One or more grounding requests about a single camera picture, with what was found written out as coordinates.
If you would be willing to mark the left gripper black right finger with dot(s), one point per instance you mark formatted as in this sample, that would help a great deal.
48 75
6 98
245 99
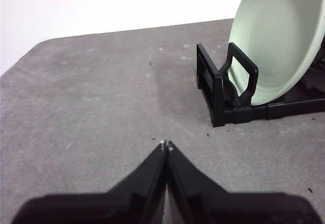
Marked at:
215 206

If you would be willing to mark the green round plate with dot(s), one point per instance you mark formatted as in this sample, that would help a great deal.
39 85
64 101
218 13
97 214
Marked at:
279 43

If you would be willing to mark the black plate rack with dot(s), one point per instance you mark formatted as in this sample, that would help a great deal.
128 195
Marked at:
218 102

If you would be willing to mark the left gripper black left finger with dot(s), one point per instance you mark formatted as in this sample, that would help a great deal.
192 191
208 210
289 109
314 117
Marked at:
127 203

